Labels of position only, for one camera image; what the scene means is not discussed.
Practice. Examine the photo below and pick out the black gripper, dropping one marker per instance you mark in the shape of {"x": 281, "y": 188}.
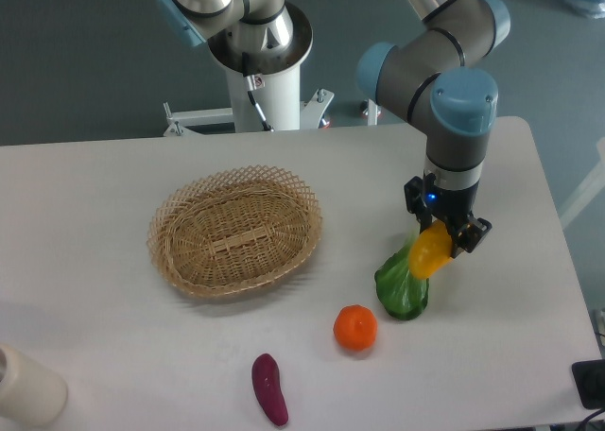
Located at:
{"x": 453, "y": 207}

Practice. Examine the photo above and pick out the yellow orange mango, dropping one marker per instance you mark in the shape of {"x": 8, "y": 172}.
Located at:
{"x": 430, "y": 252}

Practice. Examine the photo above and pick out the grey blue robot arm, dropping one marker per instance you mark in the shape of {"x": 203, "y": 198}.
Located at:
{"x": 432, "y": 83}

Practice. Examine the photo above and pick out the woven wicker basket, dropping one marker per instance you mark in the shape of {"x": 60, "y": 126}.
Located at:
{"x": 234, "y": 231}

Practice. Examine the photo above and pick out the green leafy vegetable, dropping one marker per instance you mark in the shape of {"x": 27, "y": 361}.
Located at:
{"x": 402, "y": 295}

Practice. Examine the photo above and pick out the orange tangerine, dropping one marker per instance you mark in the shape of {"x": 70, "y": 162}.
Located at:
{"x": 355, "y": 328}

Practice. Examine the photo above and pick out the black device at edge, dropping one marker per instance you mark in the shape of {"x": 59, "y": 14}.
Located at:
{"x": 589, "y": 381}

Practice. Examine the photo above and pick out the purple sweet potato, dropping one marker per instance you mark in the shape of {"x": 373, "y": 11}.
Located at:
{"x": 266, "y": 383}

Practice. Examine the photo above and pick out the cream cylindrical container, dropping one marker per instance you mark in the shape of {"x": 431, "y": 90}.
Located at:
{"x": 31, "y": 393}

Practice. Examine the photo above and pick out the white frame right edge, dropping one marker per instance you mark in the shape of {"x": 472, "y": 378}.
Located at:
{"x": 585, "y": 192}

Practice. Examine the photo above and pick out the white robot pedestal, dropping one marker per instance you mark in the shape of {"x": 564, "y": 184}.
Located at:
{"x": 262, "y": 65}

